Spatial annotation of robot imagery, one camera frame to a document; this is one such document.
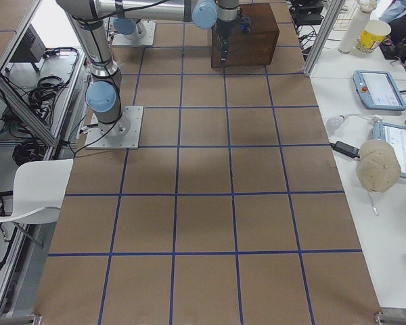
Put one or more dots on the dark wooden drawer cabinet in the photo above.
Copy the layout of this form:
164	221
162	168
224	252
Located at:
262	30

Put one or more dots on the beige baseball cap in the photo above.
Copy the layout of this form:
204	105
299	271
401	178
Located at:
378	168

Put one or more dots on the aluminium frame post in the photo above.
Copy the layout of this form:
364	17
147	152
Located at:
322	36

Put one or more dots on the blue teach pendant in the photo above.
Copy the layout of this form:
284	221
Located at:
377	90
395	135

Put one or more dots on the white plastic chair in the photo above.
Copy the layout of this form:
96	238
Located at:
38	193

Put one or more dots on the tall white cylinder bottle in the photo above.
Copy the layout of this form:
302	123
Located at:
357	24

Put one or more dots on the white light bulb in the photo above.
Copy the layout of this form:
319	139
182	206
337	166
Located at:
334	123

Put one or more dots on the grey electronics box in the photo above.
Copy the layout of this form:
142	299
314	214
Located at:
31	49

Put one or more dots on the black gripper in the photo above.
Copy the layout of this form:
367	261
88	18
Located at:
223	30

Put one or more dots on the blue teach pendant near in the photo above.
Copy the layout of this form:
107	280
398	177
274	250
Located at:
395	135

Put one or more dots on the black power adapter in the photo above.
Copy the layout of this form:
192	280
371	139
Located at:
345	149

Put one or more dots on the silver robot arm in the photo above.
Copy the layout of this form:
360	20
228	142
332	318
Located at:
236	40
87	19

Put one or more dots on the blue teach pendant far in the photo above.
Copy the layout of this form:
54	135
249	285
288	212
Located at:
377	90

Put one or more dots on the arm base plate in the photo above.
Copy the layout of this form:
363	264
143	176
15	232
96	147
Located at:
133	34
125	133

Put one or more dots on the yellow popcorn paper cup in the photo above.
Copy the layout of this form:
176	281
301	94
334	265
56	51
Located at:
372	35

